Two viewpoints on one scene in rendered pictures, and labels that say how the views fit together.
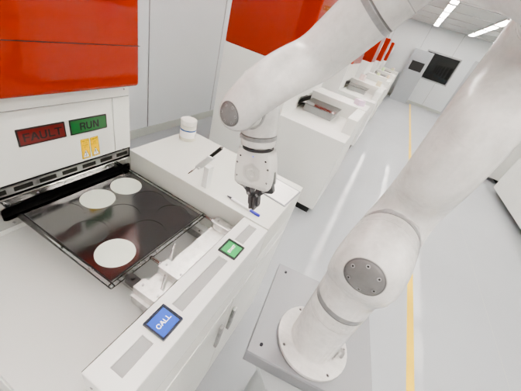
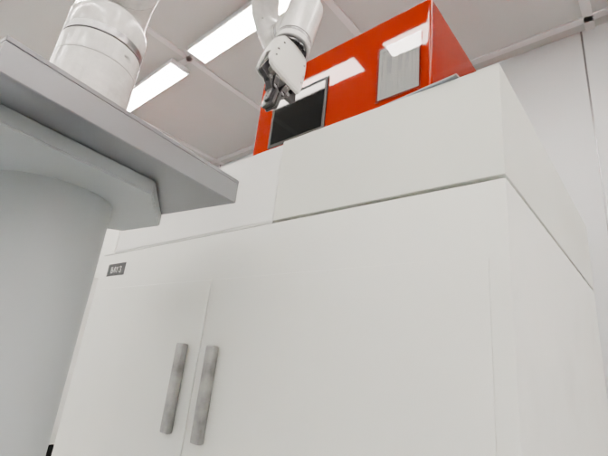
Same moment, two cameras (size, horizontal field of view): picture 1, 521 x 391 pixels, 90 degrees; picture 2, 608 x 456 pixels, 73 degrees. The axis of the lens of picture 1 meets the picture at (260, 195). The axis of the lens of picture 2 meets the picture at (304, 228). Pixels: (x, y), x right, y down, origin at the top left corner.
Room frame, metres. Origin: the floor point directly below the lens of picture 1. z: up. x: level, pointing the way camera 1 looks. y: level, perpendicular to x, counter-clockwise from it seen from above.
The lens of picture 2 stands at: (0.95, -0.60, 0.61)
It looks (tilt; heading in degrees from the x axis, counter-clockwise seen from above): 18 degrees up; 115
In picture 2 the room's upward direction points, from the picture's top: 6 degrees clockwise
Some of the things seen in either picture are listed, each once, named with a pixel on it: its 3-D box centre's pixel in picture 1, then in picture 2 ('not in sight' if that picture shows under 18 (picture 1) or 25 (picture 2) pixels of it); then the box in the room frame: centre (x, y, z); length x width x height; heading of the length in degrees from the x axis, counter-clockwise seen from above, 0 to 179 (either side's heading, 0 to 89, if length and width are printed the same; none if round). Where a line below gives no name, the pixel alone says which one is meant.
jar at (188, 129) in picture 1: (188, 129); not in sight; (1.06, 0.40, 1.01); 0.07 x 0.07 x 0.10
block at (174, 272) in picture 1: (173, 272); not in sight; (0.43, 0.16, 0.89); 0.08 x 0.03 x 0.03; 73
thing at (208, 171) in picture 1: (204, 168); not in sight; (0.77, 0.22, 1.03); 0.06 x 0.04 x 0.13; 73
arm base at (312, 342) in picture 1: (325, 322); (84, 102); (0.39, -0.25, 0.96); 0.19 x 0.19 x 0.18
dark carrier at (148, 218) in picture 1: (121, 215); not in sight; (0.57, 0.40, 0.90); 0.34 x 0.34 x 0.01; 73
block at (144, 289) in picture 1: (150, 293); not in sight; (0.35, 0.18, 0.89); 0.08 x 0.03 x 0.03; 73
